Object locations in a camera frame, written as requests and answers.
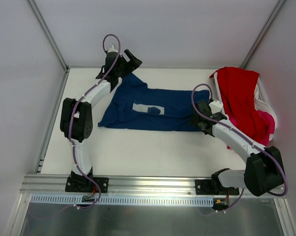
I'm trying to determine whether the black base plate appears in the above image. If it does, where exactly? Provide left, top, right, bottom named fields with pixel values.
left=195, top=179, right=239, bottom=196
left=65, top=176, right=109, bottom=194

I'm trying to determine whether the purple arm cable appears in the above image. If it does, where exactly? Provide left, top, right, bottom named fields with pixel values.
left=191, top=83, right=290, bottom=214
left=68, top=33, right=121, bottom=210

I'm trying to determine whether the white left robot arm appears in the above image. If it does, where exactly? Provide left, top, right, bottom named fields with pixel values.
left=60, top=49, right=143, bottom=193

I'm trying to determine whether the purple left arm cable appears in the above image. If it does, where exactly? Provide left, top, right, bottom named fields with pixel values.
left=68, top=33, right=121, bottom=210

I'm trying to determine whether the pink t shirt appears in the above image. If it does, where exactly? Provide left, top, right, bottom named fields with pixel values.
left=227, top=110, right=275, bottom=146

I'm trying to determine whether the left aluminium frame post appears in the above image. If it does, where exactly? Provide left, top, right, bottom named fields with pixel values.
left=26, top=0, right=69, bottom=72

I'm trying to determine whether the right aluminium frame post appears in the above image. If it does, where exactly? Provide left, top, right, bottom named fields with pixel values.
left=240, top=0, right=287, bottom=69

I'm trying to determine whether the aluminium mounting rail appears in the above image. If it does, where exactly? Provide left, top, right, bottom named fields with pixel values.
left=20, top=173, right=286, bottom=199

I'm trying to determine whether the white laundry basket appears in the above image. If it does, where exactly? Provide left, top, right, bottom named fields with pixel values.
left=213, top=71, right=279, bottom=142

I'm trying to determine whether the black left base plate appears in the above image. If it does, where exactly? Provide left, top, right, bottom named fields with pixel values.
left=65, top=176, right=109, bottom=194

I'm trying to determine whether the white slotted cable duct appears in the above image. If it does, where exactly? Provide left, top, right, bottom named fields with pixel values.
left=30, top=194, right=214, bottom=207

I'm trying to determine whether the blue t shirt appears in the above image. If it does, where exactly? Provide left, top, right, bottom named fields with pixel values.
left=98, top=74, right=209, bottom=132

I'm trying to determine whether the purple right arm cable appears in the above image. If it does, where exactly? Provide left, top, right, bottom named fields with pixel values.
left=191, top=83, right=290, bottom=214

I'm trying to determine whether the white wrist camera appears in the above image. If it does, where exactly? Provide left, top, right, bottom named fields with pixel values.
left=209, top=100, right=223, bottom=114
left=106, top=44, right=119, bottom=57

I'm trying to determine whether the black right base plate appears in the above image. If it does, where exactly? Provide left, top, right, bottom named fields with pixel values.
left=195, top=179, right=239, bottom=196

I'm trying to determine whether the aluminium frame post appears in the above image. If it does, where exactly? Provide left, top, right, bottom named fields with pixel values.
left=26, top=0, right=69, bottom=72
left=240, top=0, right=287, bottom=69

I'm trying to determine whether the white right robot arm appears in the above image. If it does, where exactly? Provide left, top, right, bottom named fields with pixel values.
left=192, top=100, right=288, bottom=197

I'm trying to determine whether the red t shirt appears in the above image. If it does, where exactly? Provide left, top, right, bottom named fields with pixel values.
left=209, top=66, right=271, bottom=146

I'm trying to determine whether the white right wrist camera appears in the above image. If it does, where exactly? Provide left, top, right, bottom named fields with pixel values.
left=209, top=100, right=223, bottom=114

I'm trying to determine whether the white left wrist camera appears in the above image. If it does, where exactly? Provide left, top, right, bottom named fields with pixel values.
left=106, top=44, right=119, bottom=57

